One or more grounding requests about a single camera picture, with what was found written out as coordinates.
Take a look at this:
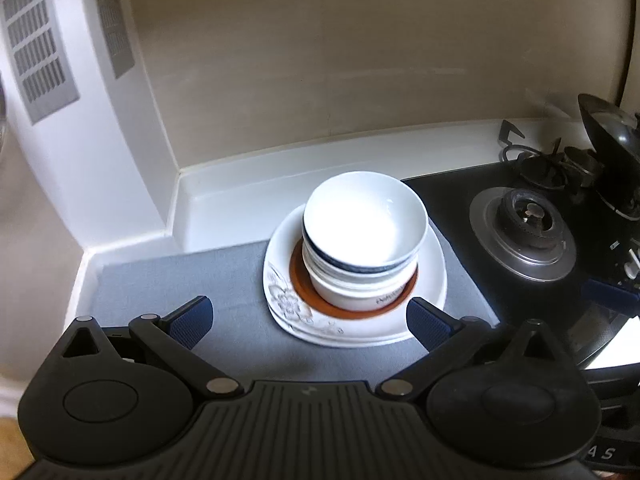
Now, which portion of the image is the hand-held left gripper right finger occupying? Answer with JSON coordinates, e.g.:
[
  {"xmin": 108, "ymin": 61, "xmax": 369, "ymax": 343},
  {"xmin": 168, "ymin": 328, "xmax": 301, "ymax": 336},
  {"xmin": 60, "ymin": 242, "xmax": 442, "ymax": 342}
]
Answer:
[{"xmin": 376, "ymin": 298, "xmax": 561, "ymax": 401}]

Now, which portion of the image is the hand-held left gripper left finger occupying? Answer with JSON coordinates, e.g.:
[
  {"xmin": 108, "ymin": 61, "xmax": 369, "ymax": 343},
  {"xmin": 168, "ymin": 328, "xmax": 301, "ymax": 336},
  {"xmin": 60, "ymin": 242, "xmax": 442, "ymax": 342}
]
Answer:
[{"xmin": 60, "ymin": 296, "xmax": 243, "ymax": 400}]

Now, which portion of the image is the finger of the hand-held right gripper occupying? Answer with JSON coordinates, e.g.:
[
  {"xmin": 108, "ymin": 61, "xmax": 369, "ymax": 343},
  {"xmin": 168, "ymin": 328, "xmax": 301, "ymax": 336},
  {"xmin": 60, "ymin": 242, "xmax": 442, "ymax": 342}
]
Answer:
[{"xmin": 581, "ymin": 277, "xmax": 640, "ymax": 317}]

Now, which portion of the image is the cream bowl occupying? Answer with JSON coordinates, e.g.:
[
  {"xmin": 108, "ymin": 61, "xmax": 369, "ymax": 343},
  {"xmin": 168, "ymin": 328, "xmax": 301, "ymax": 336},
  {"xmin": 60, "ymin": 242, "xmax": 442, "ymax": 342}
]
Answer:
[{"xmin": 306, "ymin": 265, "xmax": 419, "ymax": 314}]

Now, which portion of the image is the brown round plate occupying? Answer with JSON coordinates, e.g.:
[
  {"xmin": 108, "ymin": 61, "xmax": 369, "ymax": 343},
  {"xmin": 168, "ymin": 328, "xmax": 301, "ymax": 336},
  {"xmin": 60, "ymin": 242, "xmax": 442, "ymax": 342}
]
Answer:
[{"xmin": 290, "ymin": 240, "xmax": 419, "ymax": 321}]

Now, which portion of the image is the white bowl blue pattern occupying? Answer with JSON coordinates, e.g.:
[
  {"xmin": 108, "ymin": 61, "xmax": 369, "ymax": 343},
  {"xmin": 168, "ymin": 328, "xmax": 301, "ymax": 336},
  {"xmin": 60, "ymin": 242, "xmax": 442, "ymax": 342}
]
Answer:
[{"xmin": 302, "ymin": 171, "xmax": 429, "ymax": 276}]

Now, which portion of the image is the grey counter mat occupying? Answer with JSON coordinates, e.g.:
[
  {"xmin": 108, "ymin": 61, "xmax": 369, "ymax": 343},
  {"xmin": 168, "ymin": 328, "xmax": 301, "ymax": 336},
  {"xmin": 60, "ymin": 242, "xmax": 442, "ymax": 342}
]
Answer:
[{"xmin": 90, "ymin": 220, "xmax": 501, "ymax": 387}]

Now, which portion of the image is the round metal stove burner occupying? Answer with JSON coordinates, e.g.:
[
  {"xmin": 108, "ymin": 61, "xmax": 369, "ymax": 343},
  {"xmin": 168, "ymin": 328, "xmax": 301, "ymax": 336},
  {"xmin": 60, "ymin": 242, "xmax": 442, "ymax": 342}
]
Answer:
[{"xmin": 470, "ymin": 186, "xmax": 579, "ymax": 281}]

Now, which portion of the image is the black glass gas stove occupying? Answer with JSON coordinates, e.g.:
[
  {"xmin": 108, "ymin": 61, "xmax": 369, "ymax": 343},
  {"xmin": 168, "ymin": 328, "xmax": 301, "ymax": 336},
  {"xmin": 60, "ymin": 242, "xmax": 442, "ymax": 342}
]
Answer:
[{"xmin": 400, "ymin": 160, "xmax": 640, "ymax": 367}]

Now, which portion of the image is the small dark pot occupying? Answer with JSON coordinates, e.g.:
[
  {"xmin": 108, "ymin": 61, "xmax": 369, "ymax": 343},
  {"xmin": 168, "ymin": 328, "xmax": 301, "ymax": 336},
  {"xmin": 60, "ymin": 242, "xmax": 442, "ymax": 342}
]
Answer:
[{"xmin": 564, "ymin": 146, "xmax": 604, "ymax": 187}]

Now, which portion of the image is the black wok with lid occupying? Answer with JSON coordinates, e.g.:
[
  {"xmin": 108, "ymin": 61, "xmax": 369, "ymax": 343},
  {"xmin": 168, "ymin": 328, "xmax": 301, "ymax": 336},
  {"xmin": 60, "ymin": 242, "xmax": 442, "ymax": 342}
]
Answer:
[{"xmin": 578, "ymin": 93, "xmax": 640, "ymax": 222}]

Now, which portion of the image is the black pan support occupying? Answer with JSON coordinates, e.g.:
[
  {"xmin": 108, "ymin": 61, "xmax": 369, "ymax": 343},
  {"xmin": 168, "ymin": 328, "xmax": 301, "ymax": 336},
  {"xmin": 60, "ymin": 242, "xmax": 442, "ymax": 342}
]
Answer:
[{"xmin": 497, "ymin": 120, "xmax": 567, "ymax": 182}]

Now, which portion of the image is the wooden cutting board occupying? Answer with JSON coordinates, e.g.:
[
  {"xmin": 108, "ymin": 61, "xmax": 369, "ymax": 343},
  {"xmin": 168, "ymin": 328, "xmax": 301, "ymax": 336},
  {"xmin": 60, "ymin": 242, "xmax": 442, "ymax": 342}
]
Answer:
[{"xmin": 0, "ymin": 417, "xmax": 22, "ymax": 480}]

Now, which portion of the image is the grey vent grille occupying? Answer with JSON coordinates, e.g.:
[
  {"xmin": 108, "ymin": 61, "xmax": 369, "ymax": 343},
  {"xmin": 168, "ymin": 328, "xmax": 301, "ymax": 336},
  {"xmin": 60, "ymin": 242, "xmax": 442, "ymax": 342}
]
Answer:
[
  {"xmin": 92, "ymin": 0, "xmax": 136, "ymax": 80},
  {"xmin": 0, "ymin": 0, "xmax": 81, "ymax": 124}
]

